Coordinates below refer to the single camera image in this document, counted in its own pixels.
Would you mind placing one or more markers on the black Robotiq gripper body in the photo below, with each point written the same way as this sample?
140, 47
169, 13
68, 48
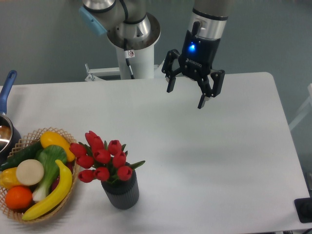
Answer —
197, 56

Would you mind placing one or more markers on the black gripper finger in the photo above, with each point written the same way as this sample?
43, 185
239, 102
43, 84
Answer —
167, 69
210, 86

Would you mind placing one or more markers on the red tulip bouquet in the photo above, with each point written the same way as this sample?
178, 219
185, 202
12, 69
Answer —
104, 161

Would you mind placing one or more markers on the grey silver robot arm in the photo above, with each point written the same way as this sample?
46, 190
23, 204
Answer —
133, 32

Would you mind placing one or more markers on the dark grey ribbed vase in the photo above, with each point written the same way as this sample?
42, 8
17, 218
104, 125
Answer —
123, 194

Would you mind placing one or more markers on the yellow squash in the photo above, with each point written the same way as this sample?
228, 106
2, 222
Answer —
52, 138

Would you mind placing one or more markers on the green white bok choy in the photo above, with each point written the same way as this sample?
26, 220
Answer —
47, 158

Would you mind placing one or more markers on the yellow plastic banana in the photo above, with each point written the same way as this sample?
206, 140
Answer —
55, 197

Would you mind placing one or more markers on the black device at table edge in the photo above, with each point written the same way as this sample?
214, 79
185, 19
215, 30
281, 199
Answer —
304, 209

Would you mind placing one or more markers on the green cucumber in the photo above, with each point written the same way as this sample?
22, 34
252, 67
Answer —
26, 153

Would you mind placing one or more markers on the woven wicker basket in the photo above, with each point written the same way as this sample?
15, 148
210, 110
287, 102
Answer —
25, 141

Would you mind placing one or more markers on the beige round disc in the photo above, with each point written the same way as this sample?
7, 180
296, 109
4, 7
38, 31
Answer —
30, 172

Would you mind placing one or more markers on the yellow bell pepper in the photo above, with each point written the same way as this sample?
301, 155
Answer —
8, 178

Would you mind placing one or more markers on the orange plastic fruit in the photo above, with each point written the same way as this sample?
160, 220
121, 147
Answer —
19, 197

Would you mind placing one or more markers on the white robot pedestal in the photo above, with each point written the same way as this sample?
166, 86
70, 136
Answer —
137, 64

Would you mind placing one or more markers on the white frame at right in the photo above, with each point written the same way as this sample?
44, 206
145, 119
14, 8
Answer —
303, 110

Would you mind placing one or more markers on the blue handled saucepan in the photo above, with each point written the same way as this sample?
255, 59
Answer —
9, 135

